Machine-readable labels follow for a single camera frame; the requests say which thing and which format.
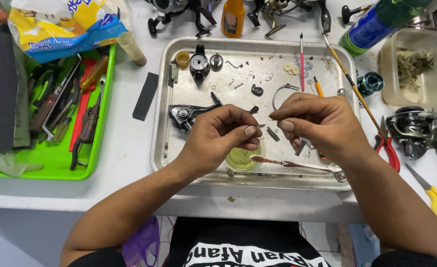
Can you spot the person's left hand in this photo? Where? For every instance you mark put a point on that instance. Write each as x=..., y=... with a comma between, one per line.
x=211, y=141

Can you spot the person's right hand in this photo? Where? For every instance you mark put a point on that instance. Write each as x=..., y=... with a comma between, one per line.
x=326, y=126

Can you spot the small metal pin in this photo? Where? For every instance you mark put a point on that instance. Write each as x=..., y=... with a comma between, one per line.
x=260, y=125

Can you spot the dark flat strip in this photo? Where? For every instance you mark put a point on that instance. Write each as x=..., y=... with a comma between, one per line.
x=300, y=147

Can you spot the black fishing reel body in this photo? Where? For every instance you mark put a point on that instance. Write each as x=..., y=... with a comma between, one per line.
x=188, y=113

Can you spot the small cup of yellow liquid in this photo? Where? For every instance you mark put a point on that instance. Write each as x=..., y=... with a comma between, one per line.
x=240, y=161

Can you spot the white and red brush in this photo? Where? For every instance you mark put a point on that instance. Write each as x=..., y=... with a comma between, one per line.
x=303, y=165

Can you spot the metal tray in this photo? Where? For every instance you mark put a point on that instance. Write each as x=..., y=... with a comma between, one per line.
x=203, y=92

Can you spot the small black lever part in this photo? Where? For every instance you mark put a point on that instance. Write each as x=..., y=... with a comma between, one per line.
x=254, y=109

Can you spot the small grey metal bar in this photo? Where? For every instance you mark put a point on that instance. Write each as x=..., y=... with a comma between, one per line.
x=273, y=134

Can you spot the long wooden paint brush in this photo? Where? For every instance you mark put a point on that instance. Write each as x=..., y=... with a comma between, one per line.
x=346, y=76

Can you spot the teal reel spool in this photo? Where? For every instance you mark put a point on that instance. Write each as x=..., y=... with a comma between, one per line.
x=370, y=84

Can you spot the thin red brush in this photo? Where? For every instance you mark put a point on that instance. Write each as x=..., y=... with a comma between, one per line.
x=302, y=66

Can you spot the group of round washers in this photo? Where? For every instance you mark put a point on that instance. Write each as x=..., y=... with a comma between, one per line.
x=290, y=68

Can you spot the small black reel part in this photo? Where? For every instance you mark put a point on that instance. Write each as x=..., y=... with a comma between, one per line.
x=257, y=90

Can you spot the thin metal rod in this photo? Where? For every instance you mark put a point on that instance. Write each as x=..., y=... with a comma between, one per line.
x=277, y=175

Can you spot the grey metal block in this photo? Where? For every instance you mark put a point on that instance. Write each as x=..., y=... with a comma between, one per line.
x=173, y=72

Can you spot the black reel rotor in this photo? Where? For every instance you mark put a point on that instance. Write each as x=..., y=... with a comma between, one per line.
x=199, y=63

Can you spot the black sandpaper strip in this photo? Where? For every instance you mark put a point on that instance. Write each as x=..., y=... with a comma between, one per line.
x=145, y=96

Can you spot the round black metal knob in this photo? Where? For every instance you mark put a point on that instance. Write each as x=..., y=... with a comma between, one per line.
x=216, y=60

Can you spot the small yellow cap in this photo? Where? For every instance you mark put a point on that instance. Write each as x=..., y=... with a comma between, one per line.
x=182, y=59

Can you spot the silver and black fishing reel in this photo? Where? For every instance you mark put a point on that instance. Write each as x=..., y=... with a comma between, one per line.
x=413, y=129

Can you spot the black printed shirt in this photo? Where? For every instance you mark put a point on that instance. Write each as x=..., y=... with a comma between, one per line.
x=240, y=233

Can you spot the clear plastic container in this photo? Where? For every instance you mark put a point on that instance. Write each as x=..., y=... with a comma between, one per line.
x=414, y=70

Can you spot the green and blue spray can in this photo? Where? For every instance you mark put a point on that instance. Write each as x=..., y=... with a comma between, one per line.
x=374, y=26

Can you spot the purple plastic bag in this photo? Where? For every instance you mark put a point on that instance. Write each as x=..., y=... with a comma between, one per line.
x=142, y=241

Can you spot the small beige tube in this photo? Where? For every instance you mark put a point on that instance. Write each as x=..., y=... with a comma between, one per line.
x=131, y=48

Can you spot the dark rusty pliers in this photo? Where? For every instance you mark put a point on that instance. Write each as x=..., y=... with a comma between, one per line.
x=88, y=126

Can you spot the orange oil bottle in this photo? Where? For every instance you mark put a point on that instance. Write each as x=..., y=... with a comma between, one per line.
x=233, y=16

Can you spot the dismantled metal fishing reel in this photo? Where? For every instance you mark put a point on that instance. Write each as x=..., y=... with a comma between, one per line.
x=277, y=9

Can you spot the red plastic tool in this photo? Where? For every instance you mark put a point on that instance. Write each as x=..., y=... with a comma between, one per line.
x=80, y=107

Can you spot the metal hex key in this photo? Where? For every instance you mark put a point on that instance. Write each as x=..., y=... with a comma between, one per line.
x=61, y=107

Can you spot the green plastic tray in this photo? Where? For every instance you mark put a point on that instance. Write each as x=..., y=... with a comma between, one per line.
x=55, y=159

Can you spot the yellow and blue tissue packet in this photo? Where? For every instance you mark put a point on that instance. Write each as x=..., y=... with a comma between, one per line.
x=62, y=29

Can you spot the clear plastic bag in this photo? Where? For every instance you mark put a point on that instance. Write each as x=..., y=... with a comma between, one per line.
x=7, y=163

